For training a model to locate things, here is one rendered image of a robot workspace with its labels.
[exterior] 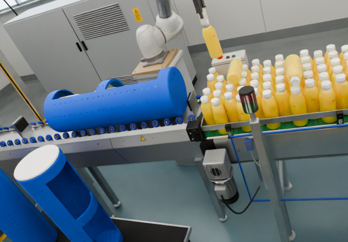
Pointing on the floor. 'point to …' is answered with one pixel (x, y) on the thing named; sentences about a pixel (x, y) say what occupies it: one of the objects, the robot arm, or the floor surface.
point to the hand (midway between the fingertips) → (203, 16)
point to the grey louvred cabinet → (90, 37)
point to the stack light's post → (256, 128)
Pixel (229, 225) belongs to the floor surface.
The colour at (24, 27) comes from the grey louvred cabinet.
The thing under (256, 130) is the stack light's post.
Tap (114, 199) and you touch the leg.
